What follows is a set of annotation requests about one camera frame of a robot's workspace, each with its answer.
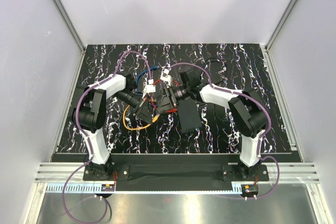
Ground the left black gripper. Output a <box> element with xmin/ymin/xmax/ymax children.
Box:
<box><xmin>114</xmin><ymin>89</ymin><xmax>153</xmax><ymax>124</ymax></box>

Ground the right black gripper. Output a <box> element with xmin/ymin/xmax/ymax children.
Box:
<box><xmin>156</xmin><ymin>84</ymin><xmax>190</xmax><ymax>114</ymax></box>

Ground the red ethernet cable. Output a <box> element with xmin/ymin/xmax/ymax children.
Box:
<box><xmin>148</xmin><ymin>77</ymin><xmax>179</xmax><ymax>114</ymax></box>

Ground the orange ethernet cable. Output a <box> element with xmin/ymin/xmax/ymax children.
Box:
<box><xmin>123</xmin><ymin>104</ymin><xmax>160</xmax><ymax>131</ymax></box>

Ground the black network switch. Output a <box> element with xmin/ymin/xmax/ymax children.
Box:
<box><xmin>177</xmin><ymin>99</ymin><xmax>202</xmax><ymax>133</ymax></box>

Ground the blue ethernet cable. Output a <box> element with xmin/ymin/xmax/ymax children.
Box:
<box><xmin>135</xmin><ymin>65</ymin><xmax>161</xmax><ymax>109</ymax></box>

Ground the black power adapter with cord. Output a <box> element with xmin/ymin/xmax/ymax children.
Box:
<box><xmin>198</xmin><ymin>57</ymin><xmax>234</xmax><ymax>122</ymax></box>

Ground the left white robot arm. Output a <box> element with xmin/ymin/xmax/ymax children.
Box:
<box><xmin>71</xmin><ymin>72</ymin><xmax>154</xmax><ymax>180</ymax></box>

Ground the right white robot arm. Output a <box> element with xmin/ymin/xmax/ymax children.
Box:
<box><xmin>156</xmin><ymin>69</ymin><xmax>270</xmax><ymax>180</ymax></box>

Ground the left small connector board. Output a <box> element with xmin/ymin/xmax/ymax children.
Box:
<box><xmin>101</xmin><ymin>184</ymin><xmax>116</xmax><ymax>192</ymax></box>

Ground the small connector board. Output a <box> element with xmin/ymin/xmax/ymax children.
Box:
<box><xmin>242</xmin><ymin>184</ymin><xmax>259</xmax><ymax>195</ymax></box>
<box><xmin>101</xmin><ymin>184</ymin><xmax>116</xmax><ymax>192</ymax></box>

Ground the right small connector board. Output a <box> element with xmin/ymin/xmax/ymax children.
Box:
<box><xmin>242</xmin><ymin>184</ymin><xmax>259</xmax><ymax>195</ymax></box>

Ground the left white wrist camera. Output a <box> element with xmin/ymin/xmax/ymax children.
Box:
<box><xmin>143</xmin><ymin>79</ymin><xmax>156</xmax><ymax>96</ymax></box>

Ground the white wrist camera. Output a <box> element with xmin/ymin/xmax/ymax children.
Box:
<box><xmin>160</xmin><ymin>68</ymin><xmax>173</xmax><ymax>86</ymax></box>
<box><xmin>143</xmin><ymin>79</ymin><xmax>156</xmax><ymax>96</ymax></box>

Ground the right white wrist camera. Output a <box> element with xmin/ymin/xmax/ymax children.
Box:
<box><xmin>160</xmin><ymin>68</ymin><xmax>173</xmax><ymax>86</ymax></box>

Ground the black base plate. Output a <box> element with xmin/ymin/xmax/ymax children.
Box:
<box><xmin>83</xmin><ymin>154</ymin><xmax>269</xmax><ymax>182</ymax></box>

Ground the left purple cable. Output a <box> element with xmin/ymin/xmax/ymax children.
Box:
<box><xmin>62</xmin><ymin>50</ymin><xmax>154</xmax><ymax>221</ymax></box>

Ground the white slotted cable duct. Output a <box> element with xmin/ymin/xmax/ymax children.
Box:
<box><xmin>46</xmin><ymin>183</ymin><xmax>242</xmax><ymax>195</ymax></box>

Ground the aluminium front rail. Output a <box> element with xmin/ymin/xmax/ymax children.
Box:
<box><xmin>34</xmin><ymin>163</ymin><xmax>319</xmax><ymax>183</ymax></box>

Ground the left aluminium frame post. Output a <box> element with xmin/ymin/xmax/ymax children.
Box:
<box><xmin>36</xmin><ymin>0</ymin><xmax>87</xmax><ymax>54</ymax></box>

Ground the aluminium frame post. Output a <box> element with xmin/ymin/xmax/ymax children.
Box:
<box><xmin>36</xmin><ymin>0</ymin><xmax>87</xmax><ymax>54</ymax></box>
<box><xmin>265</xmin><ymin>0</ymin><xmax>316</xmax><ymax>50</ymax></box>

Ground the right aluminium frame post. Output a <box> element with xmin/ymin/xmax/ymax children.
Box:
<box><xmin>265</xmin><ymin>0</ymin><xmax>316</xmax><ymax>50</ymax></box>

